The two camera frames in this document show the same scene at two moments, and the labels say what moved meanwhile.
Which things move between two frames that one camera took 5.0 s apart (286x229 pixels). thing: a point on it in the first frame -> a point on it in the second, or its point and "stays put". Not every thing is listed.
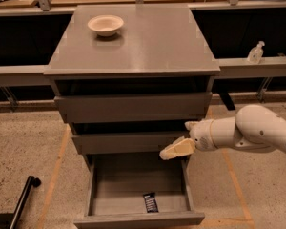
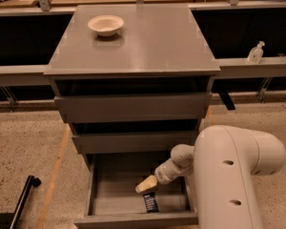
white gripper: [202, 135] -> [162, 174]
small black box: [151, 202] stays put
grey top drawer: [140, 108] stays put
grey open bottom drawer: [138, 191] stays put
